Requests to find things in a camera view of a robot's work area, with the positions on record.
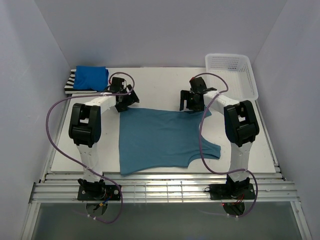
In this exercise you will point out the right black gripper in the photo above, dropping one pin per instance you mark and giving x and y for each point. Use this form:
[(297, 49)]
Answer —
[(186, 95)]

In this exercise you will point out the white plastic basket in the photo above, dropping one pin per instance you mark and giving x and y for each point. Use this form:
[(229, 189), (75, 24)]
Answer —
[(236, 70)]

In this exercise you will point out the black white striped tank top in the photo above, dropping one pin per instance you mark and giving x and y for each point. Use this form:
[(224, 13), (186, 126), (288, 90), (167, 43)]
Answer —
[(69, 86)]

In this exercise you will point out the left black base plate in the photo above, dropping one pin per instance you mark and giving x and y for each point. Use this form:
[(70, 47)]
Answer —
[(100, 193)]

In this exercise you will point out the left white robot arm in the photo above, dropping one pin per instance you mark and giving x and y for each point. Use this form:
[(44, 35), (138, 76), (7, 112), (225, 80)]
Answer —
[(85, 129)]

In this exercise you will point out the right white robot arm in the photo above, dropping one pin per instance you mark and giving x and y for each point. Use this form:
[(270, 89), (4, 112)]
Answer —
[(241, 128)]

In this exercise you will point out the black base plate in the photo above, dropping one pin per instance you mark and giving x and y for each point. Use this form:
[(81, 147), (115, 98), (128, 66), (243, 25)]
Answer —
[(100, 193), (222, 192)]

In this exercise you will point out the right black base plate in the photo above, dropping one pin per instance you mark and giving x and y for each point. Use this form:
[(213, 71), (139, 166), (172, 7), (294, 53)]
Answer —
[(222, 192)]

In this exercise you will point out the blue tank top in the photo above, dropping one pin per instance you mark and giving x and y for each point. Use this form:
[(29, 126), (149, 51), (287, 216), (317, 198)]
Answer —
[(93, 78)]

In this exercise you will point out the light teal tank top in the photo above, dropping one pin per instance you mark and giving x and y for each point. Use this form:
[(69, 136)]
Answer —
[(151, 138)]

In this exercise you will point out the aluminium frame rails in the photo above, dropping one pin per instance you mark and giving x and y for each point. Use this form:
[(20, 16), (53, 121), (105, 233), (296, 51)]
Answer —
[(167, 203)]

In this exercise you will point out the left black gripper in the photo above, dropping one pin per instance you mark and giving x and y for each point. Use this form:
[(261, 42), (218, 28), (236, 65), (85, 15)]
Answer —
[(131, 99)]

